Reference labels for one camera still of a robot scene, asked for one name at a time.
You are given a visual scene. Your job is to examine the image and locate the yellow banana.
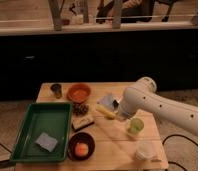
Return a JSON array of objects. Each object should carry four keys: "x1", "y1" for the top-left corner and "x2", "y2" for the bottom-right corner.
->
[{"x1": 96, "y1": 105, "x2": 116, "y2": 119}]

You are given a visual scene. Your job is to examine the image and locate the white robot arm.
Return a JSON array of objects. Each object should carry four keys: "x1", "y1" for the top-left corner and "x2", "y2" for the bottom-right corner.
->
[{"x1": 117, "y1": 77, "x2": 198, "y2": 136}]

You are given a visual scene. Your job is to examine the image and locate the dark maroon bowl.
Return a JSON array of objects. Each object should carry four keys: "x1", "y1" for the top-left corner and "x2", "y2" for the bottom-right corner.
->
[{"x1": 68, "y1": 132, "x2": 95, "y2": 161}]

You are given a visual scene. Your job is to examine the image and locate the orange red bowl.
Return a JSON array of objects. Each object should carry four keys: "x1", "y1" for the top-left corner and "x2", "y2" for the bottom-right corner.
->
[{"x1": 67, "y1": 83, "x2": 91, "y2": 103}]

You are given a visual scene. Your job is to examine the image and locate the green apple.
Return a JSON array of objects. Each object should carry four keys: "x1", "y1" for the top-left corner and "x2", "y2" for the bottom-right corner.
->
[{"x1": 128, "y1": 118, "x2": 144, "y2": 135}]

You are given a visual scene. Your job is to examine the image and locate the blue grey cloth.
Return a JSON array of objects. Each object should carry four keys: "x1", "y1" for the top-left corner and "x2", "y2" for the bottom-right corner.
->
[{"x1": 98, "y1": 93, "x2": 115, "y2": 111}]

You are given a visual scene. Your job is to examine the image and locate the wooden table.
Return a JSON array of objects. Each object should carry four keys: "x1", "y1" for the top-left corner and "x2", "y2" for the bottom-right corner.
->
[{"x1": 15, "y1": 82, "x2": 169, "y2": 171}]

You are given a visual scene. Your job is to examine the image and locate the white plastic cup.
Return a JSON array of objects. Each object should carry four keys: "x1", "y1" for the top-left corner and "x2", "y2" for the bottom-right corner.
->
[{"x1": 135, "y1": 141, "x2": 157, "y2": 161}]

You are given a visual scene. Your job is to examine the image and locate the pine cone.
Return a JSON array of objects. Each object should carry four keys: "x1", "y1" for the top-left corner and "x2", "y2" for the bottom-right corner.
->
[{"x1": 73, "y1": 103, "x2": 89, "y2": 116}]

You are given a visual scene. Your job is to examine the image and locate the orange fruit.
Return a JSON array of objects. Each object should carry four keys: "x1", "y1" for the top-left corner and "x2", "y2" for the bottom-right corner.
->
[{"x1": 75, "y1": 143, "x2": 89, "y2": 157}]

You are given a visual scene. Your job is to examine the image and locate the green plastic tray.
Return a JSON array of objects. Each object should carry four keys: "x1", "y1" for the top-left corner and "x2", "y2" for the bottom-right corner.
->
[{"x1": 10, "y1": 102, "x2": 72, "y2": 163}]

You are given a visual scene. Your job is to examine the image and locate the dark metal cup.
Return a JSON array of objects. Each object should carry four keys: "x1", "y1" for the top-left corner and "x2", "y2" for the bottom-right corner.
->
[{"x1": 50, "y1": 83, "x2": 62, "y2": 99}]

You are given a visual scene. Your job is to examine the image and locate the blue sponge in tray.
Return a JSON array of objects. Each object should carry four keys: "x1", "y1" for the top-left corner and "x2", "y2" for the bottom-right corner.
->
[{"x1": 35, "y1": 133, "x2": 58, "y2": 152}]

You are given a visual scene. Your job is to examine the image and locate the black floor cable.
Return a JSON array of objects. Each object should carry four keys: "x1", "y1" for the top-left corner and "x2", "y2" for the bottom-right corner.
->
[{"x1": 162, "y1": 133, "x2": 198, "y2": 171}]

